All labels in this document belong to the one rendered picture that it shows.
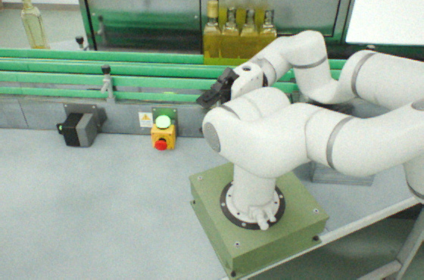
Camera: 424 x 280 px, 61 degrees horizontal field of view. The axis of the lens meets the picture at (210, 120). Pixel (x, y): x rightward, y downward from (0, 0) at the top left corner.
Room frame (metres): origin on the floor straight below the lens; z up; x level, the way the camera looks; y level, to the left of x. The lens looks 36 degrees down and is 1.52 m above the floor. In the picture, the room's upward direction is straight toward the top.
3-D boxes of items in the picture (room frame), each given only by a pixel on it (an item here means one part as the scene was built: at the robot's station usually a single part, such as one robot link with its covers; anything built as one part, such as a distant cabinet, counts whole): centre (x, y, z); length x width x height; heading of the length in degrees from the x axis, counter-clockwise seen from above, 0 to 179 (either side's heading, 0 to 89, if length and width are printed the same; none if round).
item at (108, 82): (0.95, 0.32, 0.94); 0.07 x 0.04 x 0.13; 176
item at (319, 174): (0.87, -0.39, 0.79); 0.27 x 0.17 x 0.08; 176
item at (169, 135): (0.91, 0.15, 0.79); 0.07 x 0.07 x 0.07; 86
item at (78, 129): (0.93, 0.43, 0.79); 0.08 x 0.08 x 0.08; 86
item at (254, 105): (0.56, -0.09, 1.09); 0.13 x 0.10 x 0.16; 125
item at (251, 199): (0.56, -0.10, 0.93); 0.16 x 0.13 x 0.15; 19
